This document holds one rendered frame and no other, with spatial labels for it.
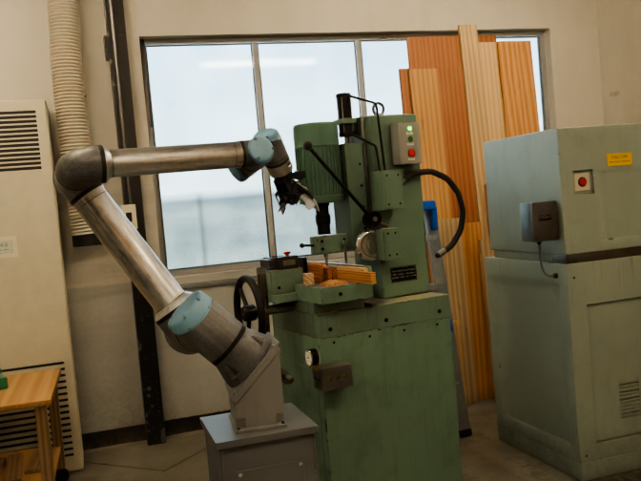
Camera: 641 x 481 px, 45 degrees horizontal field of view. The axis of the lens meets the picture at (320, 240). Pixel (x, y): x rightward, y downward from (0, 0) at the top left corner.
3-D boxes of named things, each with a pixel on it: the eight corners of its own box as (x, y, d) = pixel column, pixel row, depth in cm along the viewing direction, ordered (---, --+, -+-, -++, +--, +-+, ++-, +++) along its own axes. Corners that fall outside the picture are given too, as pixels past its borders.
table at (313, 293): (238, 296, 325) (237, 282, 325) (305, 286, 338) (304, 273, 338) (298, 308, 270) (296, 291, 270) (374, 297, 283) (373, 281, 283)
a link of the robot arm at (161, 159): (55, 142, 226) (273, 130, 253) (52, 154, 237) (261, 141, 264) (60, 181, 225) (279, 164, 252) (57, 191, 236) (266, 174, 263)
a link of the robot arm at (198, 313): (217, 362, 227) (171, 324, 224) (203, 364, 242) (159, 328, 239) (248, 321, 233) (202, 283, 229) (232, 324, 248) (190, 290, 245)
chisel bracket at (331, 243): (311, 258, 307) (309, 236, 307) (342, 254, 313) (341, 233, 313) (319, 259, 300) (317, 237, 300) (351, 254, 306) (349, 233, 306)
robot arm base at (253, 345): (278, 340, 232) (252, 319, 230) (237, 391, 227) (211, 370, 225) (263, 336, 250) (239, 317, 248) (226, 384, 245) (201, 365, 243)
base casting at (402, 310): (272, 325, 321) (270, 303, 320) (392, 306, 345) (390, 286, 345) (319, 339, 280) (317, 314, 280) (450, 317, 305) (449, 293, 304)
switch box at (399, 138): (392, 165, 306) (389, 124, 305) (414, 163, 310) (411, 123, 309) (401, 164, 300) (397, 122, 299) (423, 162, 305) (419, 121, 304)
